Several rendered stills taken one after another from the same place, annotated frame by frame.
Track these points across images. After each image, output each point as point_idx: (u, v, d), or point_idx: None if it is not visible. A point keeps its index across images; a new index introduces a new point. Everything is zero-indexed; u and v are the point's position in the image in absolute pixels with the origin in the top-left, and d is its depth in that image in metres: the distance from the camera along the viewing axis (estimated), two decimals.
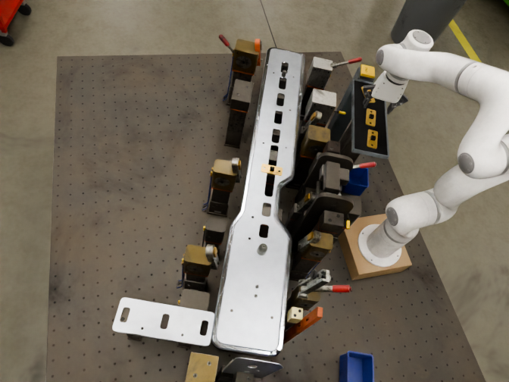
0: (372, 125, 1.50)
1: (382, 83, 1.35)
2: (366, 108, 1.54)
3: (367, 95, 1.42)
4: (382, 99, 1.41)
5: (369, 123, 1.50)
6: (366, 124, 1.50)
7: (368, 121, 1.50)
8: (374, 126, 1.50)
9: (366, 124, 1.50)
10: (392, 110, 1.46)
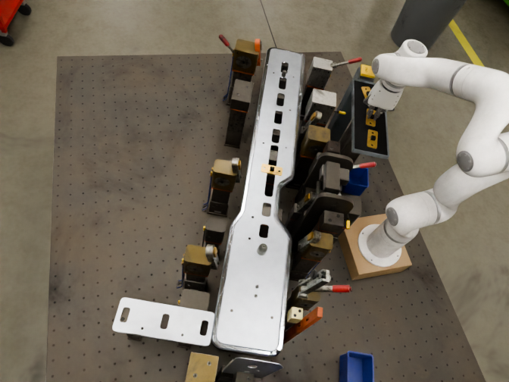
0: (372, 125, 1.50)
1: (379, 91, 1.38)
2: (366, 108, 1.54)
3: (371, 107, 1.46)
4: (378, 106, 1.44)
5: (369, 123, 1.50)
6: (366, 124, 1.50)
7: (368, 121, 1.50)
8: (374, 126, 1.50)
9: (366, 124, 1.50)
10: (379, 116, 1.49)
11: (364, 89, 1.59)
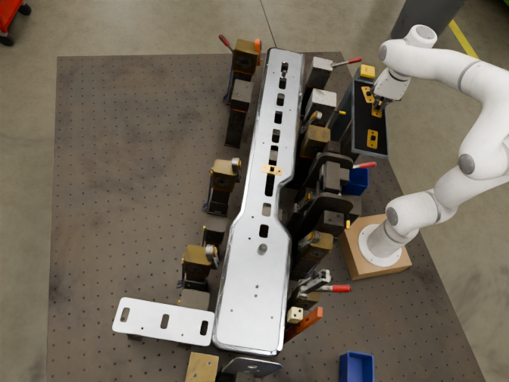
0: (378, 116, 1.45)
1: (385, 79, 1.33)
2: (373, 99, 1.49)
3: (377, 97, 1.42)
4: (384, 96, 1.39)
5: (375, 114, 1.45)
6: (373, 115, 1.45)
7: (374, 111, 1.46)
8: (380, 117, 1.45)
9: (373, 115, 1.45)
10: (385, 107, 1.45)
11: (364, 89, 1.59)
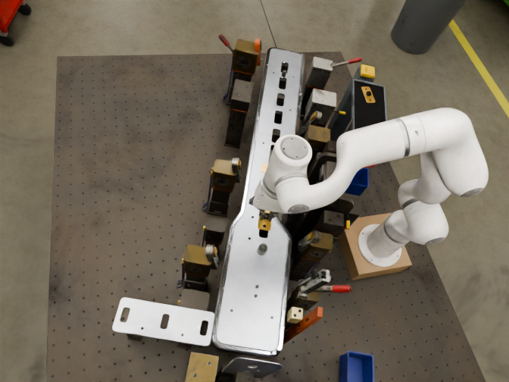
0: (266, 230, 1.11)
1: (261, 195, 0.98)
2: None
3: (260, 208, 1.07)
4: (267, 210, 1.05)
5: (262, 227, 1.11)
6: (259, 229, 1.11)
7: (261, 223, 1.11)
8: (269, 230, 1.11)
9: (259, 229, 1.11)
10: (274, 217, 1.10)
11: (364, 89, 1.59)
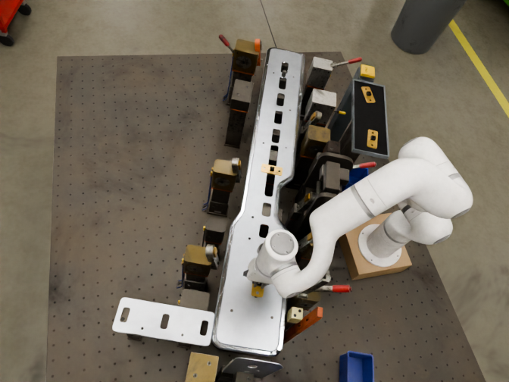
0: (259, 296, 1.22)
1: (254, 273, 1.10)
2: None
3: None
4: (260, 282, 1.16)
5: (255, 294, 1.22)
6: (252, 295, 1.22)
7: (254, 290, 1.23)
8: (261, 297, 1.22)
9: (252, 295, 1.22)
10: (266, 285, 1.22)
11: (364, 89, 1.59)
